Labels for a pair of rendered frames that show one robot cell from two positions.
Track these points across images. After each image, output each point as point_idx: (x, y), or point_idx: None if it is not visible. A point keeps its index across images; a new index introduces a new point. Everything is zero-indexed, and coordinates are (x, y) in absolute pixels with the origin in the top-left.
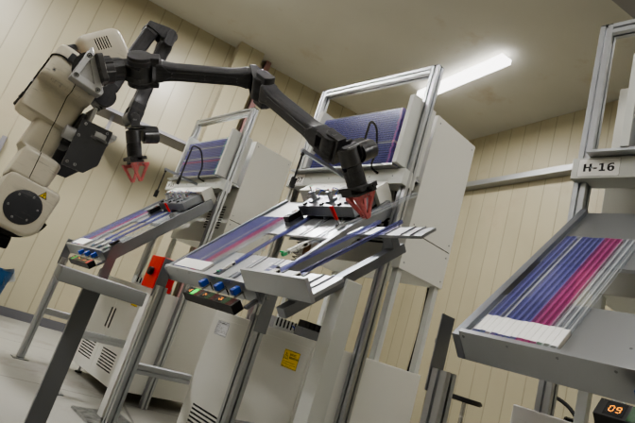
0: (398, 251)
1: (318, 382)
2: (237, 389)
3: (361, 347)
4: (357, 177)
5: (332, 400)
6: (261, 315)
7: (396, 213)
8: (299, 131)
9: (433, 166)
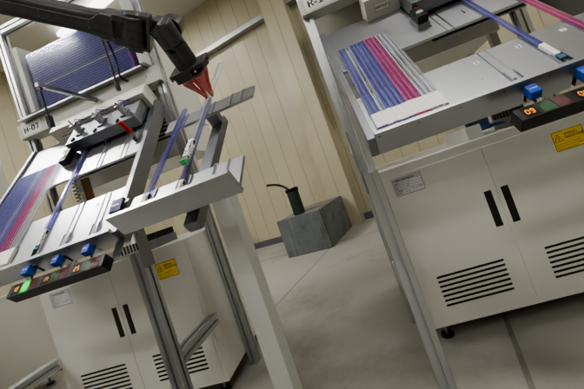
0: (224, 123)
1: (249, 259)
2: (166, 326)
3: (210, 220)
4: (189, 53)
5: (215, 271)
6: (142, 250)
7: (170, 107)
8: (76, 28)
9: (166, 60)
